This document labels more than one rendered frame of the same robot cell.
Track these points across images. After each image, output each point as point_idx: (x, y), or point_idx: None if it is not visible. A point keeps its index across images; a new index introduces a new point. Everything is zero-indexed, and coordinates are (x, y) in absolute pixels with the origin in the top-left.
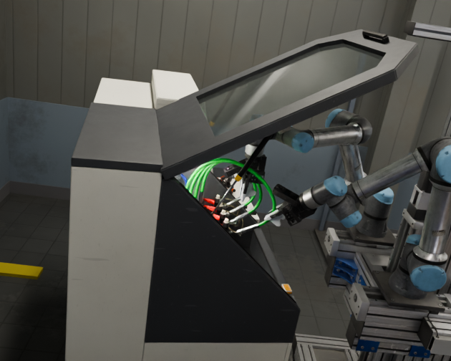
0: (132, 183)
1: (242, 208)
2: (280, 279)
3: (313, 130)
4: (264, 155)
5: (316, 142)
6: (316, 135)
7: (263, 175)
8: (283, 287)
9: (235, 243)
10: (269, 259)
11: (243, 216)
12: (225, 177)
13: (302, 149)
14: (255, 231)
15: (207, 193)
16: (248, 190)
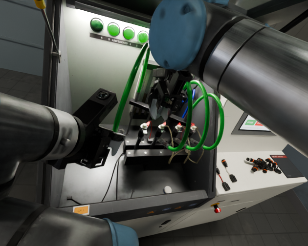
0: None
1: (209, 164)
2: (103, 207)
3: (254, 22)
4: (187, 76)
5: (218, 67)
6: (237, 38)
7: (161, 98)
8: (81, 206)
9: (42, 91)
10: (144, 198)
11: (164, 144)
12: (273, 164)
13: (149, 41)
14: (197, 190)
15: (200, 125)
16: (153, 108)
